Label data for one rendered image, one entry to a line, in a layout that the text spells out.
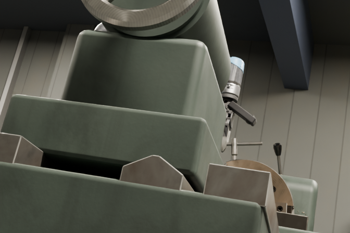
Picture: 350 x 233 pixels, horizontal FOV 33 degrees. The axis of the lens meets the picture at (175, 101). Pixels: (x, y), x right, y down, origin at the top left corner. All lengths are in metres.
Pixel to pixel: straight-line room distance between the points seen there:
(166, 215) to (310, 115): 4.58
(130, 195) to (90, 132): 0.10
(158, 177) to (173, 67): 0.17
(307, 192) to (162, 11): 1.47
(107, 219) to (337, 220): 4.33
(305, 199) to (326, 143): 2.95
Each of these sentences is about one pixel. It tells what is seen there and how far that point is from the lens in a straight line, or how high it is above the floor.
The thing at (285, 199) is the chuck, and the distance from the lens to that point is 1.84.
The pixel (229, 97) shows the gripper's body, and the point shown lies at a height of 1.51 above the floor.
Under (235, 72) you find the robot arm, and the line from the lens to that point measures 2.20.
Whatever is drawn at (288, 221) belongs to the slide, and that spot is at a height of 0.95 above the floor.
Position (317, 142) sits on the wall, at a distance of 4.94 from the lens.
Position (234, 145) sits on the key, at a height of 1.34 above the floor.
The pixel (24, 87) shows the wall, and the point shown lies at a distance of 6.01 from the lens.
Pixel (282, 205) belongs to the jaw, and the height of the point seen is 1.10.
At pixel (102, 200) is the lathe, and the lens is 0.48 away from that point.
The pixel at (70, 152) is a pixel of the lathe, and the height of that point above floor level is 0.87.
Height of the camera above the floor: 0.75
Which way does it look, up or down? 19 degrees up
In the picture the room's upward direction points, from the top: 12 degrees clockwise
